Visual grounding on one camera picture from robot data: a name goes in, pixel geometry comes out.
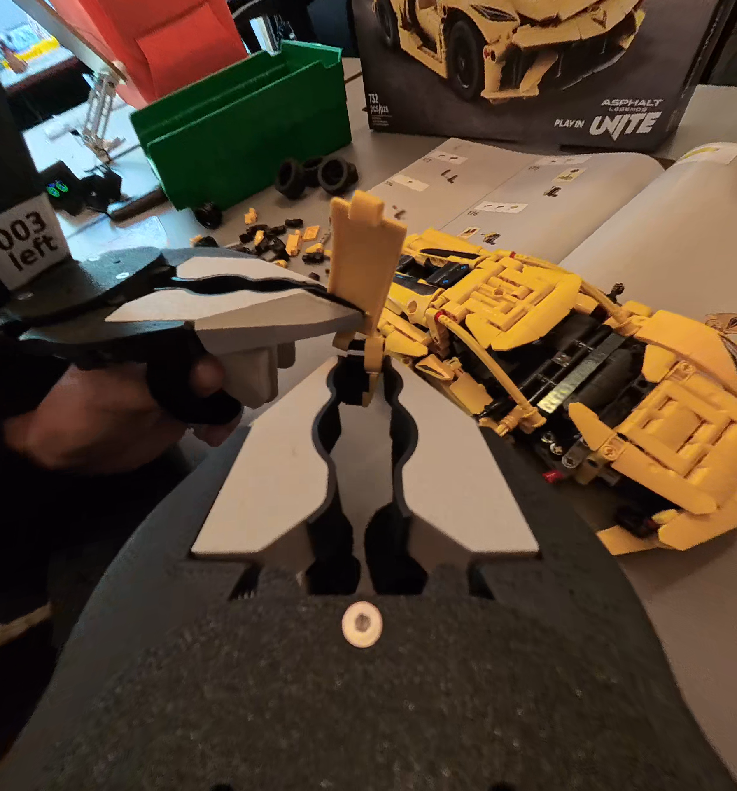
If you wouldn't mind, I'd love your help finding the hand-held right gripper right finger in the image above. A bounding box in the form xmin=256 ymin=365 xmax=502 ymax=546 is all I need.
xmin=390 ymin=356 xmax=541 ymax=591

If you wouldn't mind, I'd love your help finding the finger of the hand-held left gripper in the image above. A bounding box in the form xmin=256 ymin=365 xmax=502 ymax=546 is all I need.
xmin=105 ymin=286 xmax=362 ymax=410
xmin=172 ymin=255 xmax=320 ymax=294

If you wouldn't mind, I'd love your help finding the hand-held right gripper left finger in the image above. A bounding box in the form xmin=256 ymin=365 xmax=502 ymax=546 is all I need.
xmin=189 ymin=355 xmax=341 ymax=588

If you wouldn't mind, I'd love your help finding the yellow panel piece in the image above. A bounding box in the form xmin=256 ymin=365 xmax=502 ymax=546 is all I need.
xmin=327 ymin=189 xmax=408 ymax=339

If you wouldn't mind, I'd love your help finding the grey desk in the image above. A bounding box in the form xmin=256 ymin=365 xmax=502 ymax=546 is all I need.
xmin=23 ymin=56 xmax=737 ymax=791

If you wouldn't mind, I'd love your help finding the person's left hand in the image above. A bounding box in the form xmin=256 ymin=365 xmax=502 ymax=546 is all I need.
xmin=4 ymin=355 xmax=243 ymax=473

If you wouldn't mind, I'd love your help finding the pile of black yellow bricks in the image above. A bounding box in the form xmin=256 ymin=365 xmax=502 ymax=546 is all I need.
xmin=188 ymin=207 xmax=334 ymax=268

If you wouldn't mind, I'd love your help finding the black device with green lights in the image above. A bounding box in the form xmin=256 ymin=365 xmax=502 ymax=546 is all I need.
xmin=40 ymin=162 xmax=124 ymax=216

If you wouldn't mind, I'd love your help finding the green plastic bin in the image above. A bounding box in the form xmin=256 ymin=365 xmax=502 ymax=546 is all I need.
xmin=129 ymin=40 xmax=352 ymax=212

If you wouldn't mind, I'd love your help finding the white board document stand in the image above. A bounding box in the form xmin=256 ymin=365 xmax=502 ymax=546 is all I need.
xmin=13 ymin=0 xmax=128 ymax=164

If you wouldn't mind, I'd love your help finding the yellow toy brick car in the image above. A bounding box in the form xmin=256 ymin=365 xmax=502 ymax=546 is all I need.
xmin=368 ymin=227 xmax=737 ymax=557

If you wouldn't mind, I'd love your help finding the orange paper bag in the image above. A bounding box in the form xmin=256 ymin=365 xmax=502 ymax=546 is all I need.
xmin=47 ymin=0 xmax=250 ymax=111

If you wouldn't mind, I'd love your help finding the toy car set box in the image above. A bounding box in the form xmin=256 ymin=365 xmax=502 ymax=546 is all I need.
xmin=351 ymin=0 xmax=737 ymax=154

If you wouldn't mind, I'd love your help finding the dark fleece-lined jacket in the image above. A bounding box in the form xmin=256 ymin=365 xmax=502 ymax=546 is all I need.
xmin=0 ymin=602 xmax=57 ymax=791

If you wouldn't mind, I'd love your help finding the open instruction booklet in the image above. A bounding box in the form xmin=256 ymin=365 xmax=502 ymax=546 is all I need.
xmin=364 ymin=135 xmax=737 ymax=337

